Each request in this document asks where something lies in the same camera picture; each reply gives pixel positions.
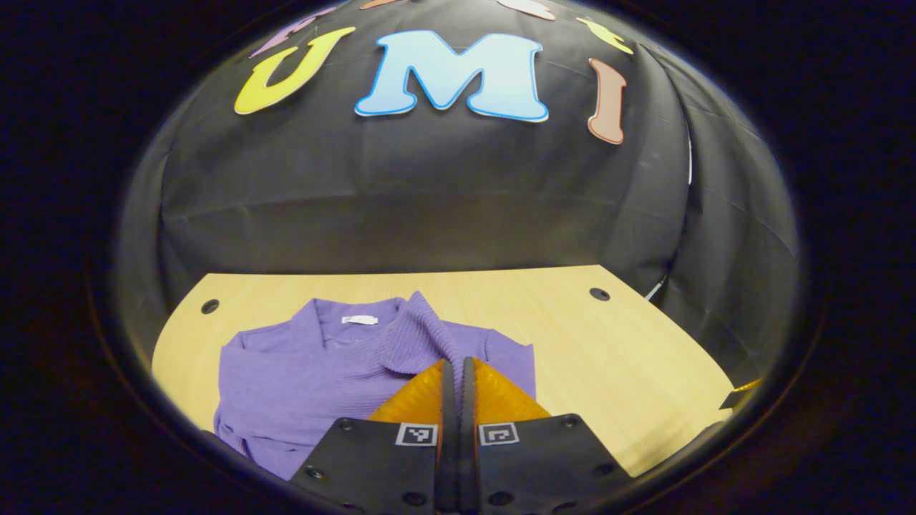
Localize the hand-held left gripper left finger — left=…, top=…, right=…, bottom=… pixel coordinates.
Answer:
left=290, top=358, right=459, bottom=515

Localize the purple knit sweater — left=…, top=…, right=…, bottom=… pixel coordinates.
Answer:
left=213, top=290, right=537, bottom=481

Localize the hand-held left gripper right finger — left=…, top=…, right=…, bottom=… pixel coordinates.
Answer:
left=462, top=356, right=635, bottom=515

